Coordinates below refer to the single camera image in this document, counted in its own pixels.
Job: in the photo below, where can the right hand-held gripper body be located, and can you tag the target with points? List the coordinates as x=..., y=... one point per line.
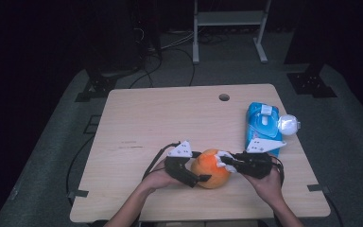
x=255, y=165

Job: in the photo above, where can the black tape strip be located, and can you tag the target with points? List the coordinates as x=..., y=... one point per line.
x=317, y=188
x=78, y=193

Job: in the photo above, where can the white round plastic object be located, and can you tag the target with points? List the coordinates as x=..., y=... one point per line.
x=288, y=124

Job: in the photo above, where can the person's right hand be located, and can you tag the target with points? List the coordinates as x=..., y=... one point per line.
x=269, y=187

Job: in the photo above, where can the black stand base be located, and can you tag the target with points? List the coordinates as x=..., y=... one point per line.
x=99, y=85
x=308, y=83

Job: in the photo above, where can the orange plush toy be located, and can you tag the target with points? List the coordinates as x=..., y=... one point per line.
x=208, y=170

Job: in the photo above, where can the person's left hand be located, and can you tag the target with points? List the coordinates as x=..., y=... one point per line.
x=157, y=179

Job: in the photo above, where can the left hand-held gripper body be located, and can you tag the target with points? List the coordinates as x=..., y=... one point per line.
x=176, y=167

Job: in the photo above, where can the white wet wipe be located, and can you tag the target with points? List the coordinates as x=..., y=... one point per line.
x=220, y=164

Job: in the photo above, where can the white metal stand frame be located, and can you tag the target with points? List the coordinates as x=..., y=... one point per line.
x=230, y=18

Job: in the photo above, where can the blue wet wipe pack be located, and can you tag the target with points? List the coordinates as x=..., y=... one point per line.
x=258, y=126

